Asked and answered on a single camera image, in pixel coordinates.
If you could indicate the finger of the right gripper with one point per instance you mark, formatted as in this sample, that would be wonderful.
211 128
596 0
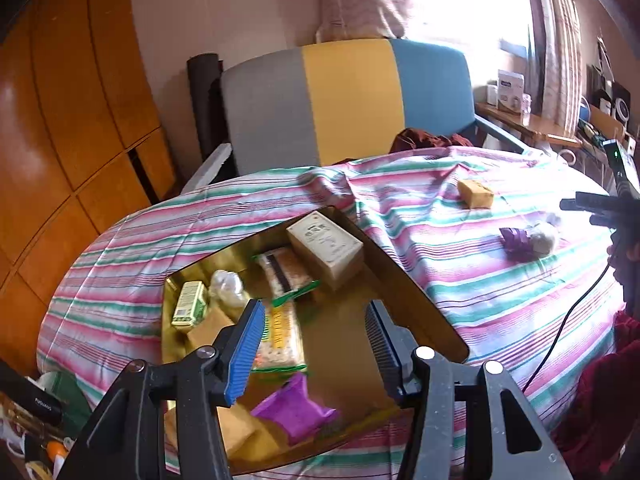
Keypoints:
602 220
592 202

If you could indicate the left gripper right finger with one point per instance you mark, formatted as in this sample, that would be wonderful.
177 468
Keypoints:
504 438

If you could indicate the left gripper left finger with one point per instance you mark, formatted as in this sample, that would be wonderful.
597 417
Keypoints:
160 421

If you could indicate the cream knitted sock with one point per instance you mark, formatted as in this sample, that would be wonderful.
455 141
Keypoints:
543 235

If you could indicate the yellow sponge cake block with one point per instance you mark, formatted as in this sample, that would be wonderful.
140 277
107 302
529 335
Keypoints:
205 333

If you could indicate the small green white box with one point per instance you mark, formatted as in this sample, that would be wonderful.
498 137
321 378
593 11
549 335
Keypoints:
191 306

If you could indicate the purple snack packet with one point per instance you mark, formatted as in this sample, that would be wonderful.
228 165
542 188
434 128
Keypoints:
516 244
292 410

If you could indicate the Weidan cracker packet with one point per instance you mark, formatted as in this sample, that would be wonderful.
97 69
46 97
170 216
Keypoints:
281 349

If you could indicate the white plastic ball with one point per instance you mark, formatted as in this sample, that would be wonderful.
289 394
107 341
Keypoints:
228 288

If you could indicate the sandwich biscuit packet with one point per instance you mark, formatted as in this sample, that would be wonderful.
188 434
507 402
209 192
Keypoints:
286 275

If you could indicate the beige cardboard box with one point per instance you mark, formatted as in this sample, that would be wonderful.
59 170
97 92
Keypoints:
328 250

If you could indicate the person right hand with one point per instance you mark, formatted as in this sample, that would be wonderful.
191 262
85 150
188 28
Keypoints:
625 263

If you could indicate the wooden side table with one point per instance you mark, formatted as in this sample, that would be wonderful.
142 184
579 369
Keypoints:
533 129

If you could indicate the cluttered metal rack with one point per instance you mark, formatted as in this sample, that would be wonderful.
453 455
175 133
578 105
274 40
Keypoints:
609 101

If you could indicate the striped pink green bedspread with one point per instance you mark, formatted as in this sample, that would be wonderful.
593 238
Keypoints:
544 320

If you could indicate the white product box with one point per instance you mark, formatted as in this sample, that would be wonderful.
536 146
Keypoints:
510 91

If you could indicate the dark red cloth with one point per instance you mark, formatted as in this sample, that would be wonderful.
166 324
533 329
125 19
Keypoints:
411 139

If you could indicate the gold tin box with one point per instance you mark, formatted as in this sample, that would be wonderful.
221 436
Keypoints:
341 369

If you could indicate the grey yellow blue headboard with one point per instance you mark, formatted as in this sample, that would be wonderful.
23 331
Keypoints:
319 104

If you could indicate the wooden wardrobe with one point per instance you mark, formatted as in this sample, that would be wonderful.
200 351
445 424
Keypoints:
82 146

